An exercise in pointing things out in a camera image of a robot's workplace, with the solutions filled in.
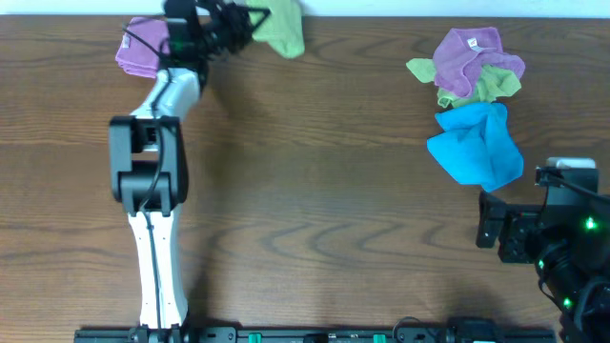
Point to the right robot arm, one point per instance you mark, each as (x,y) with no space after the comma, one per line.
(565,238)

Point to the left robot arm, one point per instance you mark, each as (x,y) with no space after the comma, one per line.
(149,171)

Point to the crumpled purple cloth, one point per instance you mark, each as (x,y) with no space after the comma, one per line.
(462,53)

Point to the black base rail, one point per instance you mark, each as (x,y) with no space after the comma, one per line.
(234,335)

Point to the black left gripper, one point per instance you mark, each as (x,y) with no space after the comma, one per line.
(231,19)

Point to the folded purple cloth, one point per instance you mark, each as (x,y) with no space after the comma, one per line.
(133,56)

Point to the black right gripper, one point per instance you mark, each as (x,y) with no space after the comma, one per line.
(520,220)

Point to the green microfiber cloth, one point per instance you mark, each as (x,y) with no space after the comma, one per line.
(282,29)

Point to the crumpled olive green cloth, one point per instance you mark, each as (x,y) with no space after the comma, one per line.
(492,84)

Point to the blue microfiber cloth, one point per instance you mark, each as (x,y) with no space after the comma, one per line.
(475,146)

